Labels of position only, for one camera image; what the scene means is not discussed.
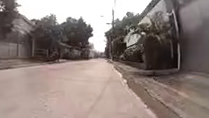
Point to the utility pole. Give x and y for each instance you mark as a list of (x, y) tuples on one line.
[(112, 32)]

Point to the grey concrete road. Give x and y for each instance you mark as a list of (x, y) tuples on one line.
[(74, 90)]

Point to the building with climbing plants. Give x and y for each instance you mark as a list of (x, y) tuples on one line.
[(149, 40)]

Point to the group of trees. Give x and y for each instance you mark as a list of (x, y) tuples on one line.
[(60, 31)]

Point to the dark roadside gutter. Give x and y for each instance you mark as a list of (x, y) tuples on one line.
[(151, 96)]

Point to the grey kerb strip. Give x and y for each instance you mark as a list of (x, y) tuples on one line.
[(22, 63)]

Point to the grey concrete pavement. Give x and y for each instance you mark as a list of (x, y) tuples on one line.
[(188, 94)]

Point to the pale fence wall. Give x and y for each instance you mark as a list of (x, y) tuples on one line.
[(12, 49)]

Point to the grey wall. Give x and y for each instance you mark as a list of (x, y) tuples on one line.
[(198, 35)]

